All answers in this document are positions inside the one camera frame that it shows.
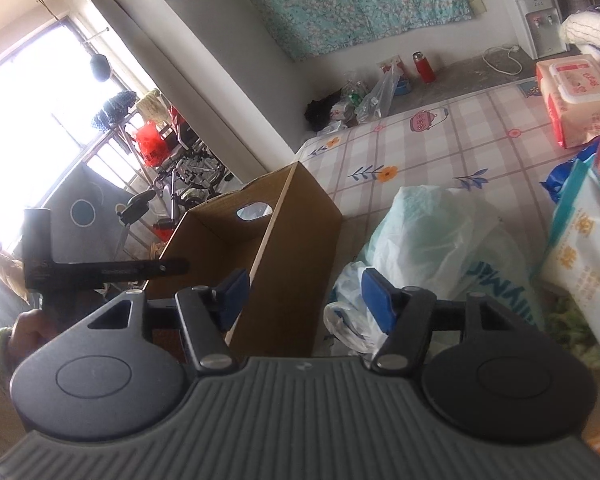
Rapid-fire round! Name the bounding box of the brown cardboard box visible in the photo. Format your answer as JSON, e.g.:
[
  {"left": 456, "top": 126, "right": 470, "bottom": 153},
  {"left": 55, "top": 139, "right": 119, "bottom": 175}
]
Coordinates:
[{"left": 145, "top": 162, "right": 342, "bottom": 358}]

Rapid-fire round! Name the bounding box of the grey circle-pattern fabric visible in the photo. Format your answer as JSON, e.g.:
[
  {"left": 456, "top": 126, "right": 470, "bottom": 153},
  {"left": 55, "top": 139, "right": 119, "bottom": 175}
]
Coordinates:
[{"left": 1, "top": 162, "right": 131, "bottom": 262}]

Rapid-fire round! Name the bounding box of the red plastic bag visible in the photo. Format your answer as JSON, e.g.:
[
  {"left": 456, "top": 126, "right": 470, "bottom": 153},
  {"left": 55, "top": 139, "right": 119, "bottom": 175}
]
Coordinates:
[{"left": 135, "top": 120, "right": 171, "bottom": 168}]

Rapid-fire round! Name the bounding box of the white cotton pads pack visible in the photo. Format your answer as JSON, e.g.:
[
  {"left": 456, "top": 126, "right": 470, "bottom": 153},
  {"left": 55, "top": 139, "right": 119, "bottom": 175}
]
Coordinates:
[{"left": 540, "top": 164, "right": 600, "bottom": 344}]

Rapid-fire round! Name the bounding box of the checked floral bed sheet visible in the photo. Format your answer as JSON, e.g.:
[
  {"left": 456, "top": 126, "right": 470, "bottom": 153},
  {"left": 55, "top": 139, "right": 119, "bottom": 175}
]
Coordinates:
[{"left": 294, "top": 79, "right": 600, "bottom": 441}]

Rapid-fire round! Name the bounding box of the pink wet wipes pack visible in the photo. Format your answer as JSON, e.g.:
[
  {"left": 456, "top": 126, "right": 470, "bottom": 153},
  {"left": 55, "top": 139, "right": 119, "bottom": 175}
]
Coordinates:
[{"left": 535, "top": 54, "right": 600, "bottom": 150}]

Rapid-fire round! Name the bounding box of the green scrunchie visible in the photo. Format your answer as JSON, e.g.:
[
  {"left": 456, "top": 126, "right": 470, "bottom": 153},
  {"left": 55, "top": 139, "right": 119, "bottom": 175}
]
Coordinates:
[{"left": 545, "top": 297, "right": 600, "bottom": 370}]

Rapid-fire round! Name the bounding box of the white plastic bag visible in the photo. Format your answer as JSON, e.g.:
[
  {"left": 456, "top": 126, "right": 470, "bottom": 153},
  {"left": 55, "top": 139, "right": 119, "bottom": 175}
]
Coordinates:
[{"left": 323, "top": 185, "right": 544, "bottom": 356}]

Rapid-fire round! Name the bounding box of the white water dispenser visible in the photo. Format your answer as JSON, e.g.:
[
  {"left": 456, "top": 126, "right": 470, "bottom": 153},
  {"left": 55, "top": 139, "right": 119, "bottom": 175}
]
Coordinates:
[{"left": 504, "top": 0, "right": 568, "bottom": 60}]

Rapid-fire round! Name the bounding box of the white stitched blanket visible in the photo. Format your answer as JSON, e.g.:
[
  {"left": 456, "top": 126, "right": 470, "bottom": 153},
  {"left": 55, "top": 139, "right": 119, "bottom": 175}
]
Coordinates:
[{"left": 559, "top": 4, "right": 600, "bottom": 63}]

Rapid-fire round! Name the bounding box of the white power cable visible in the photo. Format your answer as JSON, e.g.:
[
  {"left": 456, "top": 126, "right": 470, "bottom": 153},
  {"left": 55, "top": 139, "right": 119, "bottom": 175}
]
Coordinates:
[{"left": 481, "top": 44, "right": 524, "bottom": 79}]

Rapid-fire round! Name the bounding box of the wheelchair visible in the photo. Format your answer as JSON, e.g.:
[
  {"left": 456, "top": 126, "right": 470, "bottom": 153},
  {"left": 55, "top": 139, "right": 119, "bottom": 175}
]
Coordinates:
[{"left": 152, "top": 105, "right": 234, "bottom": 204}]

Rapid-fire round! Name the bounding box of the blue wet wipes pack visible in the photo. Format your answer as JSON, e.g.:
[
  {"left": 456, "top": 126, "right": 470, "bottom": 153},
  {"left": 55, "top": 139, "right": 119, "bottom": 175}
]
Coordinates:
[{"left": 541, "top": 136, "right": 600, "bottom": 204}]

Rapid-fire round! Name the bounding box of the clear plastic bag clutter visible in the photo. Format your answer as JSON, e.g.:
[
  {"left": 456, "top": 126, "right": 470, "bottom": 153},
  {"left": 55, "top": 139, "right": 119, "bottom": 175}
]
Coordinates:
[{"left": 317, "top": 63, "right": 408, "bottom": 134}]

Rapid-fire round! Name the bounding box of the black cloth on floor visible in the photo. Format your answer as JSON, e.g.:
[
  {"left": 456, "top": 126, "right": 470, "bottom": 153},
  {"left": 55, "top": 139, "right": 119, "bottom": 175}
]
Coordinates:
[{"left": 304, "top": 89, "right": 341, "bottom": 132}]

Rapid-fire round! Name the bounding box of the person's left hand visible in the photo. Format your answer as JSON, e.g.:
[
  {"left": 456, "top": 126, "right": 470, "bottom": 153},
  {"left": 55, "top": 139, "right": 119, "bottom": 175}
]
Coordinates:
[{"left": 7, "top": 309, "right": 58, "bottom": 363}]

